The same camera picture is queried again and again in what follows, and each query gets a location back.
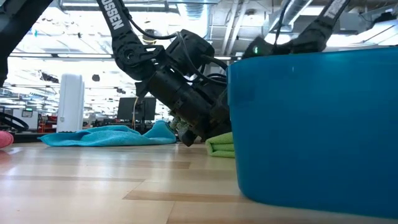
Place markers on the green microfiber towel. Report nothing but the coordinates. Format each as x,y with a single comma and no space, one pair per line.
222,146

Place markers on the light blue microfiber towel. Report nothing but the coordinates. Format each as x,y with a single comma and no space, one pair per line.
109,137

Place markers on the teal plastic bin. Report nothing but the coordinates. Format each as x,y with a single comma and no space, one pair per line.
311,124

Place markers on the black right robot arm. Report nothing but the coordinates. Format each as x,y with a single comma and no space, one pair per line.
311,34

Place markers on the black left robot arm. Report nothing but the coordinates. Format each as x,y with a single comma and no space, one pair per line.
133,56

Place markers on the pink microfiber towel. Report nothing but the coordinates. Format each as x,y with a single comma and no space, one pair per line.
5,140

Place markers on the black computer monitor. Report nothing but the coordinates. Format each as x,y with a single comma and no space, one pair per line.
124,109

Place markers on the black dome ceiling device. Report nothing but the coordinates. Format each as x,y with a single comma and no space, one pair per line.
149,39

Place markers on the small black ceiling sensor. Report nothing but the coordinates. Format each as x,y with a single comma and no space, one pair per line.
95,77

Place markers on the white rounded pillar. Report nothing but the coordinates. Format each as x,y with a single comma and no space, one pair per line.
71,105

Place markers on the red tool cart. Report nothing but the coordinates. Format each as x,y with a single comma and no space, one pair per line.
46,126

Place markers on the white cabinet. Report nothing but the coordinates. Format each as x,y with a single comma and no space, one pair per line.
31,121

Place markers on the black metal table frame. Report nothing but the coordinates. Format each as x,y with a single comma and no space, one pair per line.
28,137

